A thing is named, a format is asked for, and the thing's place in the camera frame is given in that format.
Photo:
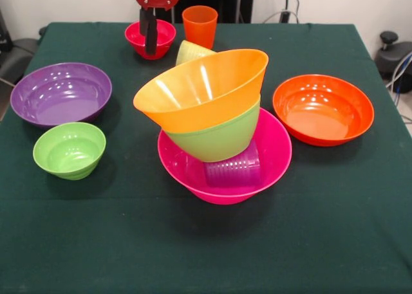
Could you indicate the yellow cup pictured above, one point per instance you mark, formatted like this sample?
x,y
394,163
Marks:
x,y
190,51

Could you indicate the yellow bowl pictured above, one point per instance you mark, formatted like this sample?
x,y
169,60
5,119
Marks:
x,y
206,114

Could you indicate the purple bowl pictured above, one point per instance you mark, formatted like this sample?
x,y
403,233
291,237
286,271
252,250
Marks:
x,y
61,97

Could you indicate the large green bowl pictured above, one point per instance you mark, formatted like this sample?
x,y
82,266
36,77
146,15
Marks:
x,y
219,143

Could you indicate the purple cup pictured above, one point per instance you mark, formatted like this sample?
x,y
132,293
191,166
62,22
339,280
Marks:
x,y
231,173

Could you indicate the pink bowl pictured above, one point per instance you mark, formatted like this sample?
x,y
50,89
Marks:
x,y
273,152

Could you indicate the red bowl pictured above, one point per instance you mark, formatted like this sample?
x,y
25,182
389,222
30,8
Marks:
x,y
164,36

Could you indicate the orange cup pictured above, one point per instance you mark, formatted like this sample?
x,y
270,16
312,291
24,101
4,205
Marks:
x,y
199,30

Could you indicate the dark grey chair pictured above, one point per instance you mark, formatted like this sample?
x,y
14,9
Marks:
x,y
19,56

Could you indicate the small green bowl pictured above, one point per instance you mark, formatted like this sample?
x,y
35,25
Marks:
x,y
69,152

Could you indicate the orange bowl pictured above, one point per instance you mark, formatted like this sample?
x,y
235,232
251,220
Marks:
x,y
322,110

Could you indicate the dark green tablecloth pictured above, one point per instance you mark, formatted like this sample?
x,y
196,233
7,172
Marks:
x,y
96,226

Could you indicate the black round equipment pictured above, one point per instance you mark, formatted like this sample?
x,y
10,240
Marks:
x,y
391,56

